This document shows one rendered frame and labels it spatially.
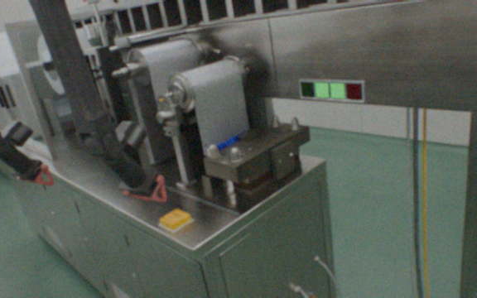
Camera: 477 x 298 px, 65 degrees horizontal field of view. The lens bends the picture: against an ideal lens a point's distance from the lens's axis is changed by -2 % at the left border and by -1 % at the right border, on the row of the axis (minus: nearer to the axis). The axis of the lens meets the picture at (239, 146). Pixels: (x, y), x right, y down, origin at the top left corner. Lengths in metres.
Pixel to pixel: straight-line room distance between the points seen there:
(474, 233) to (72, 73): 1.31
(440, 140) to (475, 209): 2.41
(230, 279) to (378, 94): 0.73
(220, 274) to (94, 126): 0.59
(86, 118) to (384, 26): 0.83
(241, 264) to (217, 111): 0.54
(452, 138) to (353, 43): 2.66
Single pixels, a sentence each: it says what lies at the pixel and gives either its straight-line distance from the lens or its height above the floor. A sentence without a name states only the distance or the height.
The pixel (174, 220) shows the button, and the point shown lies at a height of 0.92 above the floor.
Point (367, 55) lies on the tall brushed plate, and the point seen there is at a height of 1.30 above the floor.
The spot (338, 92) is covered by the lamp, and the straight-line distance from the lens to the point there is 1.29.
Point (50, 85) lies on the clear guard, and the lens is 2.16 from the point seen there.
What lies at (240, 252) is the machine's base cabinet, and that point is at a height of 0.79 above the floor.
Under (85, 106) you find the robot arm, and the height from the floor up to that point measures 1.35.
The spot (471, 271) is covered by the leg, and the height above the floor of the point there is 0.50.
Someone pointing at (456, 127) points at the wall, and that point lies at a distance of 3.76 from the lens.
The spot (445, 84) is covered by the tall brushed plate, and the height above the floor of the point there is 1.22.
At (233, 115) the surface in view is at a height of 1.12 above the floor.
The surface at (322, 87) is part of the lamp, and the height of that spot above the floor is 1.19.
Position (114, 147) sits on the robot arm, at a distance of 0.89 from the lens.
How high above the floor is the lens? 1.50
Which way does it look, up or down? 20 degrees down
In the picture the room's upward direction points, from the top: 10 degrees counter-clockwise
